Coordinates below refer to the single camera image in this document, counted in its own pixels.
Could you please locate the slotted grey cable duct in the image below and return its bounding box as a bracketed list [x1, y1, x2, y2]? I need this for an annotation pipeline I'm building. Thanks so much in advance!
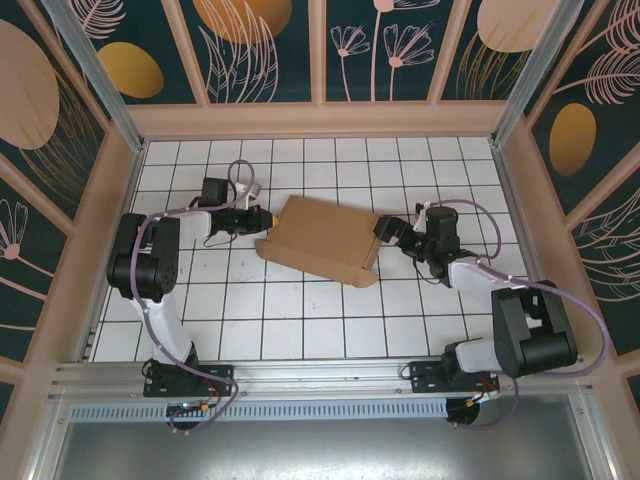
[66, 398, 450, 422]

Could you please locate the brown cardboard box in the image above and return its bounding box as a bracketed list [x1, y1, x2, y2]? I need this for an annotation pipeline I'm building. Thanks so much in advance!
[253, 194, 386, 291]

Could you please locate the aluminium frame post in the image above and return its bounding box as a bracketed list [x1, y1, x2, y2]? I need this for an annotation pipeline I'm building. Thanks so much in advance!
[41, 0, 149, 154]
[489, 0, 577, 149]

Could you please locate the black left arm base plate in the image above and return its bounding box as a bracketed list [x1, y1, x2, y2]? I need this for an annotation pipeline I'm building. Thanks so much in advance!
[143, 359, 237, 399]

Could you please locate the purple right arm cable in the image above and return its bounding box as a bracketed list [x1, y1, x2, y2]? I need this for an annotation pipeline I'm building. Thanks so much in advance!
[418, 198, 611, 431]

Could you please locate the grey metal sheet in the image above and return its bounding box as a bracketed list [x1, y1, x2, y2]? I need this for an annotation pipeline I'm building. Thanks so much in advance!
[28, 392, 617, 480]

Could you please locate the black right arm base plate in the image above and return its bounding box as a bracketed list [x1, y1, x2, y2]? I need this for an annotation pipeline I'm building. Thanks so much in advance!
[408, 357, 501, 396]

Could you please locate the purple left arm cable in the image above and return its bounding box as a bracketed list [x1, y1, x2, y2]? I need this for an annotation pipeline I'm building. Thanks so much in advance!
[137, 159, 263, 435]

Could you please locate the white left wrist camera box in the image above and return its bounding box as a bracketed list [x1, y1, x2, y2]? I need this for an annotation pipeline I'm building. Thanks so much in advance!
[237, 182, 263, 206]

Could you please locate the aluminium mounting rail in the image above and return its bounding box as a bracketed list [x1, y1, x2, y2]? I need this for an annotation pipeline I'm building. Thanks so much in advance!
[47, 353, 597, 402]

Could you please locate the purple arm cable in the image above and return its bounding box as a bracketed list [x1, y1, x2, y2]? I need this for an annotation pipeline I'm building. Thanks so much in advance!
[418, 198, 611, 431]
[137, 159, 263, 435]

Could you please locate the small circuit board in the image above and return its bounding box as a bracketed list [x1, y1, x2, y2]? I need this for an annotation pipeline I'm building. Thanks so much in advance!
[166, 400, 214, 418]

